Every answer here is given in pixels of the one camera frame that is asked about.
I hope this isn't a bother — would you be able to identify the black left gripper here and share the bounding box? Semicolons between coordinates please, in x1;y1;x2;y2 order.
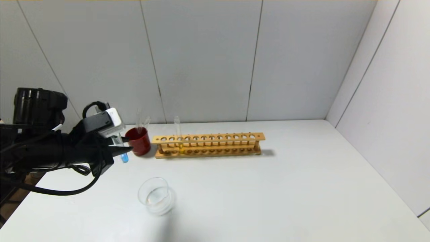
61;132;133;177

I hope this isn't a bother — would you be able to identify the blue pigment test tube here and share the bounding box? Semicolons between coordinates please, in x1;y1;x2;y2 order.
112;133;129;164

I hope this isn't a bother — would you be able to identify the yellow pigment test tube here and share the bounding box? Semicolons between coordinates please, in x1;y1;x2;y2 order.
173;116;185;154

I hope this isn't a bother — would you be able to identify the wooden test tube rack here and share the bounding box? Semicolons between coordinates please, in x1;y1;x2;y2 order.
152;132;265;159

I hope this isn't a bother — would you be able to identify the red plastic cup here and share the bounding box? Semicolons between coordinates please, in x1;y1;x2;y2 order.
125;127;152;157

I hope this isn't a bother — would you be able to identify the clear glass beaker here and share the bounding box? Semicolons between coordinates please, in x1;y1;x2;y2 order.
137;177;176;215

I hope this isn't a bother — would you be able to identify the dark background furniture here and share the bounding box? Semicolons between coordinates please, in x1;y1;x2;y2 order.
0;173;44;222

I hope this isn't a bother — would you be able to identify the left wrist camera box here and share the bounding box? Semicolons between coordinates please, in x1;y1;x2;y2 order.
82;108;122;139

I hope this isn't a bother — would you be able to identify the thin black camera cable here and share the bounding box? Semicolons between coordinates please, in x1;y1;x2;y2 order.
82;101;110;118

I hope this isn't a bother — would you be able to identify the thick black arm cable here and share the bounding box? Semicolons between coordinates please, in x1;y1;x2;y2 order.
0;161;101;196

